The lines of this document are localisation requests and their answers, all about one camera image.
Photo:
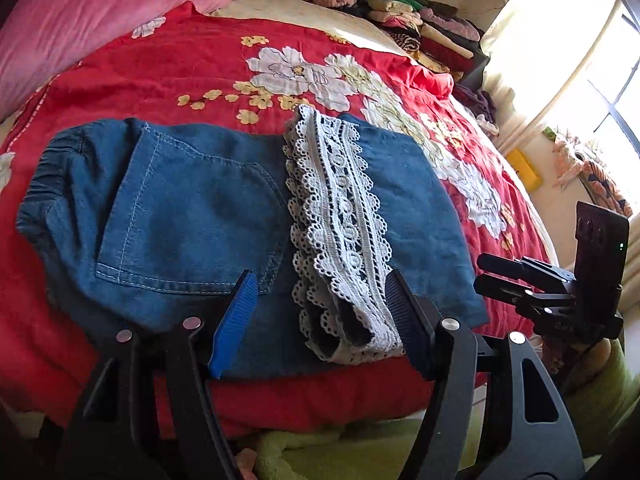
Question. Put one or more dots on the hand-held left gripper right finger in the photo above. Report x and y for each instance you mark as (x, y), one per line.
(406, 320)

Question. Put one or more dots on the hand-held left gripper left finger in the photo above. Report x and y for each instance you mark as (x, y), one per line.
(235, 320)

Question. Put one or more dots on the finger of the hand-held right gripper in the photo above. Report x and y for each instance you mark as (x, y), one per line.
(500, 264)
(500, 290)

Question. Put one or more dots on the blue denim pants lace trim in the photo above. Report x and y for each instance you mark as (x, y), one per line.
(175, 210)

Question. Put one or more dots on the floral patterned cloth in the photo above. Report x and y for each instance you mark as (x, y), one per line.
(595, 175)

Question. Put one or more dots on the yellow box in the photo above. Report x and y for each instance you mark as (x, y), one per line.
(522, 170)

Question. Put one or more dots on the green fleece clothing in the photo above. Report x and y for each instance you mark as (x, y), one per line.
(350, 452)

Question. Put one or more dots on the purple crumpled clothes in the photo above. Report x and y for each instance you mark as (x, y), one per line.
(477, 105)

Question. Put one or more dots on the cream curtain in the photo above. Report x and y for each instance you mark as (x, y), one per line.
(525, 60)

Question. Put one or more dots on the stack of folded clothes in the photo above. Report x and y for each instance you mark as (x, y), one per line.
(430, 30)

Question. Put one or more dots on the red floral blanket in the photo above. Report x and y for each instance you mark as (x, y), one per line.
(150, 75)

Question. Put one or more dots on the cream bedsheet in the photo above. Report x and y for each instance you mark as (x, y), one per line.
(280, 12)

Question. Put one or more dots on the pink quilt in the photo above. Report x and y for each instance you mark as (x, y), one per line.
(75, 20)

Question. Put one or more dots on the window with dark frame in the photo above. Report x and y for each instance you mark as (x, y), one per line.
(607, 120)

